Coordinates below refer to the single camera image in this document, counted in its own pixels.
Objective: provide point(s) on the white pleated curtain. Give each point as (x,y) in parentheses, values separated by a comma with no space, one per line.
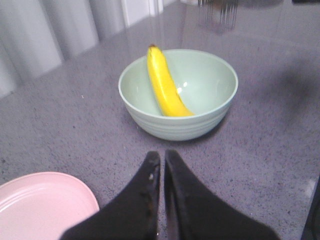
(37,36)

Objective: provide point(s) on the yellow banana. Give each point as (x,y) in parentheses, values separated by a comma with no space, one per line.
(164,88)

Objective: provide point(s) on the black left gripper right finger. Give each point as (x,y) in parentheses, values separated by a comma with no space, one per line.
(193,212)

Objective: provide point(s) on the pink plate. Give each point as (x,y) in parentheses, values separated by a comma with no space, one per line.
(43,205)

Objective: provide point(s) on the green ribbed bowl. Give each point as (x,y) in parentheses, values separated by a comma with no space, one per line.
(206,83)

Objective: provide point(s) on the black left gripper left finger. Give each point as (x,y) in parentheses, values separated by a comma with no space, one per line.
(132,214)

